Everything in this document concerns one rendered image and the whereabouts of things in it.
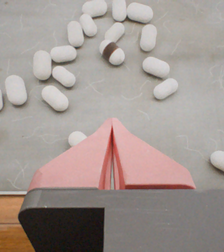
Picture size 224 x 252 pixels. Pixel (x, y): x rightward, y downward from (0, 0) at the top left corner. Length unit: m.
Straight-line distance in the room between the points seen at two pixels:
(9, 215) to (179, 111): 0.23
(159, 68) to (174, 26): 0.08
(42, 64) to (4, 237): 0.19
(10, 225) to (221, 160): 0.23
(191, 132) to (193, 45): 0.12
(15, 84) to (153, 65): 0.17
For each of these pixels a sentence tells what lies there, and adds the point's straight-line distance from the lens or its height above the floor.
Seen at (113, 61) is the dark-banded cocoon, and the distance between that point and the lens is 0.26.
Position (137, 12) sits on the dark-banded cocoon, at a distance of 0.30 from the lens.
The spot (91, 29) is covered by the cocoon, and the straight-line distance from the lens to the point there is 0.29.
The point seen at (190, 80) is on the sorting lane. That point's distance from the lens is 0.28.
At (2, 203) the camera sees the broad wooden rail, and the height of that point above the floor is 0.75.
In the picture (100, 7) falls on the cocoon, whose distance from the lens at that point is 0.31.
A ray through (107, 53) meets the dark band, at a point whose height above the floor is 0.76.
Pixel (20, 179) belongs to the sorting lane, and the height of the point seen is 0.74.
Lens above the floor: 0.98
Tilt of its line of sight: 76 degrees down
